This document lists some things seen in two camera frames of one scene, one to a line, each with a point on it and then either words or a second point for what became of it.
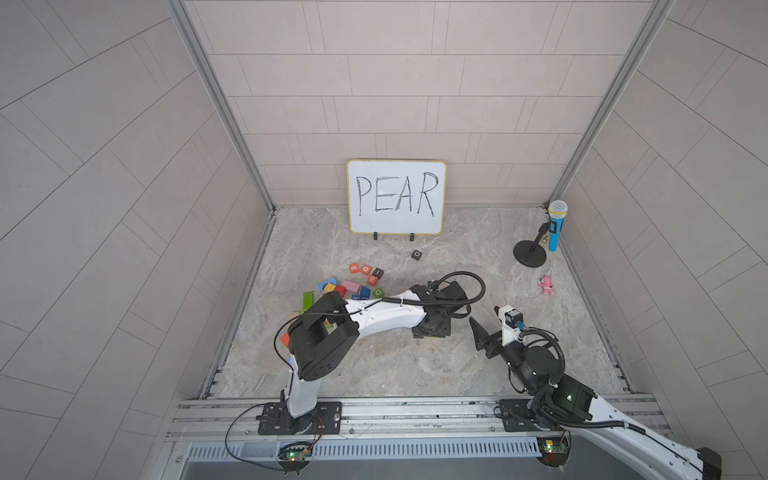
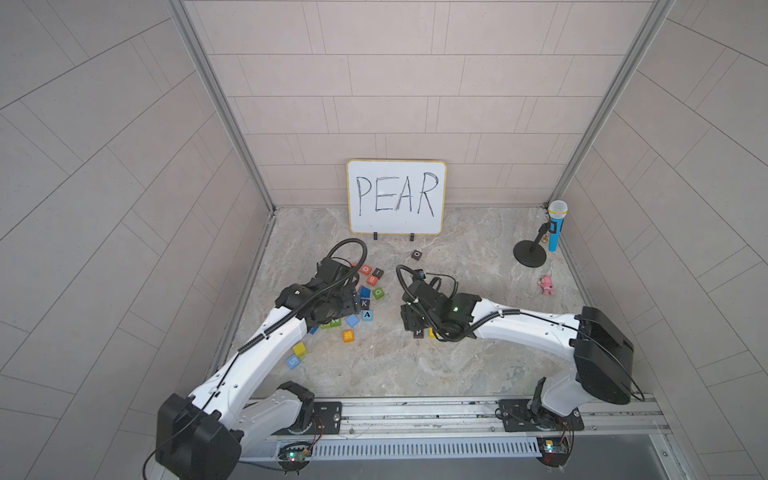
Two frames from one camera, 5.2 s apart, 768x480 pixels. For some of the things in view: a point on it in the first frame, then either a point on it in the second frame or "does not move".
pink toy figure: x=546 y=283 does not move
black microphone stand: x=531 y=253 does not move
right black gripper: x=495 y=343 -> x=407 y=314
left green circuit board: x=294 y=456 does not move
